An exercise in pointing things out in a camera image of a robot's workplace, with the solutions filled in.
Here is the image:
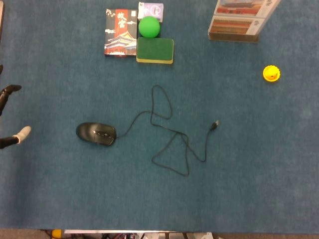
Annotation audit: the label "palace print box, brown building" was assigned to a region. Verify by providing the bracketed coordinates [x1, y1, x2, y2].
[208, 15, 265, 36]

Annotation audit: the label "purple white card box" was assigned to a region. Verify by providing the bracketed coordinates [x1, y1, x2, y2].
[138, 1, 164, 23]

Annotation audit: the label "blue felt table mat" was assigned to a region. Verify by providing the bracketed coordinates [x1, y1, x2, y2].
[0, 0, 319, 235]

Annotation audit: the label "yellow toy duck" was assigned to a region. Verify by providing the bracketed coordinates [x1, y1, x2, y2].
[263, 65, 281, 83]

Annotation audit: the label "black book with palace print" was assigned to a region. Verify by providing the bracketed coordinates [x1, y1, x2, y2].
[104, 8, 139, 58]

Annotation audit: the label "thin black cable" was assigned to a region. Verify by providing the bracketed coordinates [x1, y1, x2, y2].
[116, 84, 220, 178]

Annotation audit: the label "green ball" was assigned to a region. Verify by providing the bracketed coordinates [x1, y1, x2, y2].
[138, 15, 160, 38]

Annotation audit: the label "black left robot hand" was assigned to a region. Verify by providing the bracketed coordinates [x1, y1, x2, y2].
[0, 64, 32, 150]

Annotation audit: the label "brown wooden board edge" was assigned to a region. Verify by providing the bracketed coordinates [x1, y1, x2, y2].
[0, 0, 5, 44]

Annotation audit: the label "stacked red beige boxes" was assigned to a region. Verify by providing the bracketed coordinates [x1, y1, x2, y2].
[208, 0, 282, 43]

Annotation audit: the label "palace print box, red building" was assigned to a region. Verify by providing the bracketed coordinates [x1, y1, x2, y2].
[215, 0, 267, 17]

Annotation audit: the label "black computer mouse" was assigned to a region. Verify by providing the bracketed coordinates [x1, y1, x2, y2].
[76, 121, 117, 147]

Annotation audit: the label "green sponge with yellow base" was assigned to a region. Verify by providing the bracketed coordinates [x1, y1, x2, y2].
[136, 37, 175, 65]

